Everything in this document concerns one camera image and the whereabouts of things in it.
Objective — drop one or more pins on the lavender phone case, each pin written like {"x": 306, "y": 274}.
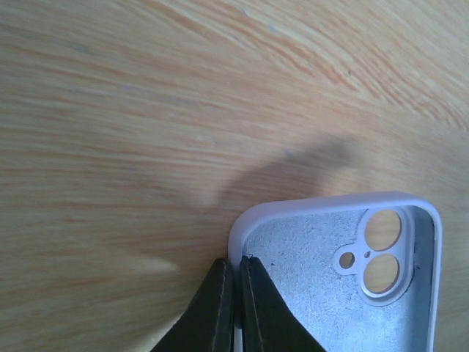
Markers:
{"x": 361, "y": 272}

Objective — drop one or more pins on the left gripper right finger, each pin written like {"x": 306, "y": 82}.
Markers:
{"x": 267, "y": 322}

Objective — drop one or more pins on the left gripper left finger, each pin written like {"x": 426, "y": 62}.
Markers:
{"x": 208, "y": 322}

